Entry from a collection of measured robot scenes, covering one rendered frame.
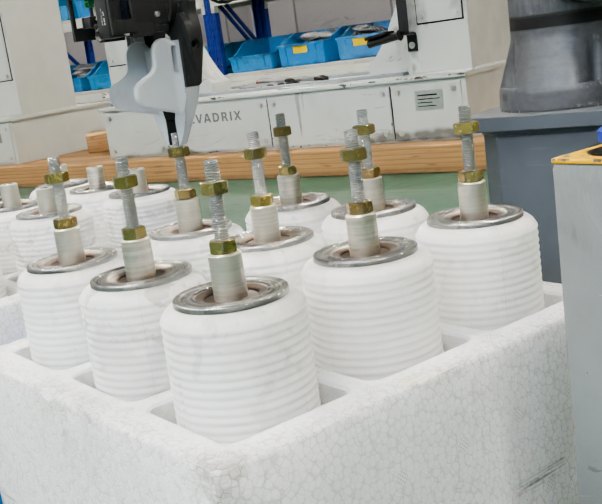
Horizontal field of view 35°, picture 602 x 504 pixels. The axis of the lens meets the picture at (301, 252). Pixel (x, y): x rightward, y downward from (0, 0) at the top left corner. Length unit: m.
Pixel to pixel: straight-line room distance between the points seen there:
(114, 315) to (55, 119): 3.44
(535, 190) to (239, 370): 0.54
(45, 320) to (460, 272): 0.33
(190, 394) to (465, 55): 2.24
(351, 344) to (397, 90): 2.17
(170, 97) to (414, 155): 1.93
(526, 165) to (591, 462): 0.46
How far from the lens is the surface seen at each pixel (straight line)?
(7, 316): 1.06
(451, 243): 0.73
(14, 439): 0.84
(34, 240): 1.11
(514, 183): 1.05
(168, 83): 0.83
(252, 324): 0.58
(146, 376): 0.69
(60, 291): 0.78
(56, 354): 0.80
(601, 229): 0.60
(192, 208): 0.86
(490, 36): 2.89
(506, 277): 0.73
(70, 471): 0.74
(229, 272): 0.60
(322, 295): 0.66
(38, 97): 4.07
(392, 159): 2.75
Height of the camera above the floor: 0.40
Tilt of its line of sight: 12 degrees down
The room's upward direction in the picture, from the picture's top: 8 degrees counter-clockwise
